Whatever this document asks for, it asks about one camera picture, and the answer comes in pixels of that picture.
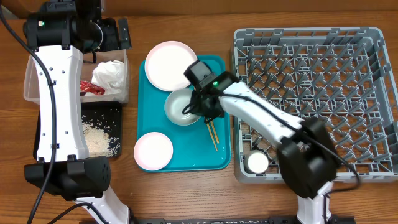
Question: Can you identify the grey bowl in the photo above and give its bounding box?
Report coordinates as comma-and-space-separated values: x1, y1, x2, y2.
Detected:
165, 88, 200, 126

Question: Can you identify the large white plate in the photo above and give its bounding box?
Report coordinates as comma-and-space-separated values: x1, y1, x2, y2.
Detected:
144, 41, 197, 91

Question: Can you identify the small pink bowl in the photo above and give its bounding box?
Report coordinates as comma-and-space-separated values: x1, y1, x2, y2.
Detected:
134, 132, 174, 171

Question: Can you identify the white cup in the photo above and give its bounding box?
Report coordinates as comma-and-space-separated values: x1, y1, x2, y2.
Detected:
243, 150, 269, 174

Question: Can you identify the white napkin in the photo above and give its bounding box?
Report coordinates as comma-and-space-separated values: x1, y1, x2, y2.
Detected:
91, 60, 125, 95

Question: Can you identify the leftover rice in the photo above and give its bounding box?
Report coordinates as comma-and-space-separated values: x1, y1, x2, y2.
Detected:
82, 114, 121, 157

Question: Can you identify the red snack wrapper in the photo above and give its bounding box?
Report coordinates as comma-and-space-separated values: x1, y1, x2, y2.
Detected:
80, 80, 105, 96

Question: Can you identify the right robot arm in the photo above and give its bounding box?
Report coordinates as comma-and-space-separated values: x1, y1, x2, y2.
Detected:
183, 71, 340, 223

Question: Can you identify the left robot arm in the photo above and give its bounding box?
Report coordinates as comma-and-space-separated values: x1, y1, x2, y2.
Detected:
24, 0, 134, 223

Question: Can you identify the clear plastic waste bin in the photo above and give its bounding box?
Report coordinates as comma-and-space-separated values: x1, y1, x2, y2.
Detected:
23, 45, 131, 105

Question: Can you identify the grey dishwasher rack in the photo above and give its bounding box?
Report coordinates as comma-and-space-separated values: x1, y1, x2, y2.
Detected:
231, 27, 397, 182

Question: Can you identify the wooden chopstick right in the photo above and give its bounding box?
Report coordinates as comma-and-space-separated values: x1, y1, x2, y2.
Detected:
210, 121, 220, 144

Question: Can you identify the wooden chopstick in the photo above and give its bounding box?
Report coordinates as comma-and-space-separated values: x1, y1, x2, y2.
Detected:
206, 123, 218, 151
210, 121, 220, 144

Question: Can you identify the wooden chopstick left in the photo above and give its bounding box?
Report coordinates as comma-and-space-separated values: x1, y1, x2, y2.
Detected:
206, 123, 218, 151

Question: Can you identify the teal serving tray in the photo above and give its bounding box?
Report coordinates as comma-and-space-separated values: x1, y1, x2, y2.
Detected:
137, 62, 232, 172

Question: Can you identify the black plastic tray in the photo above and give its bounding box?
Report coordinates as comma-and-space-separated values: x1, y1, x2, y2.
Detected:
32, 100, 123, 162

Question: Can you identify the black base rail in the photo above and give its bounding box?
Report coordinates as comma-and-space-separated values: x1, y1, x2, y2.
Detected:
79, 215, 355, 224

